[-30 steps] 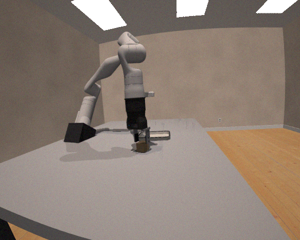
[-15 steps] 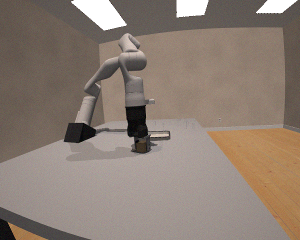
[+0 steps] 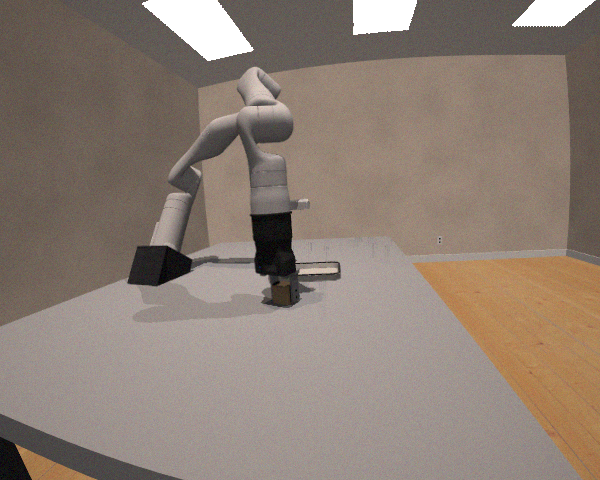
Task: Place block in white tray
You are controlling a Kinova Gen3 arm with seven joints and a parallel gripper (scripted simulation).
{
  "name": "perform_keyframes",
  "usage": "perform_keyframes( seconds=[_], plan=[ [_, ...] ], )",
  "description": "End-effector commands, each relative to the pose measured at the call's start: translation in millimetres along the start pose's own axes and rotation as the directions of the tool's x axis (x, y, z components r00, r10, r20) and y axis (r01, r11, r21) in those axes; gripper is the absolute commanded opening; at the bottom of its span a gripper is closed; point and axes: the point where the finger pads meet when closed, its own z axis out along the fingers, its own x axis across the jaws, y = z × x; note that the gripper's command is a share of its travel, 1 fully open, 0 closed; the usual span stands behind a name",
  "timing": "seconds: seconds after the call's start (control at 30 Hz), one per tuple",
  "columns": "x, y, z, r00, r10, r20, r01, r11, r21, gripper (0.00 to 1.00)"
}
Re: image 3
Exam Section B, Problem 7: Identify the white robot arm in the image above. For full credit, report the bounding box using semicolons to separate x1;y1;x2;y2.
150;67;294;252

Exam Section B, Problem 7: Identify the brown cube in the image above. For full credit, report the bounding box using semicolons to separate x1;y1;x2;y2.
272;281;292;305

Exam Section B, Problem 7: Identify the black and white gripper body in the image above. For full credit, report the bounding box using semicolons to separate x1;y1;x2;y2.
250;185;310;276

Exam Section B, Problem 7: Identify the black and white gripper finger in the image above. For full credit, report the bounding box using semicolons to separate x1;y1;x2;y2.
281;269;300;303
260;274;280;299

